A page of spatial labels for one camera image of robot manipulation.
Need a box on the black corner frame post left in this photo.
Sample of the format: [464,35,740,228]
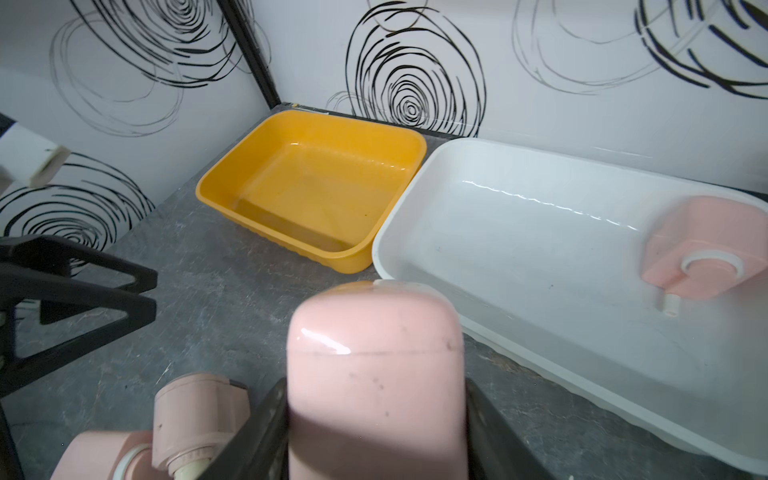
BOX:
[217,0,281,109]

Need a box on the yellow plastic storage tray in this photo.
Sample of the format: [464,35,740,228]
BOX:
[196,110,427,274]

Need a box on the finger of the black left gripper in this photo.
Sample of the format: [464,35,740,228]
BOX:
[1,235,158,324]
[1,281,157,397]

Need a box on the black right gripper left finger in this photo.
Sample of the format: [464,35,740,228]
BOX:
[199,377,289,480]

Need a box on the white plastic storage tray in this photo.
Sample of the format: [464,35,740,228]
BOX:
[373,139,767,475]

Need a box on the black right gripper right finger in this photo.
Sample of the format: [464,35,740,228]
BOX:
[465,377,554,480]

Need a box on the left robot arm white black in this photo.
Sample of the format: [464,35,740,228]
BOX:
[1,117,158,396]

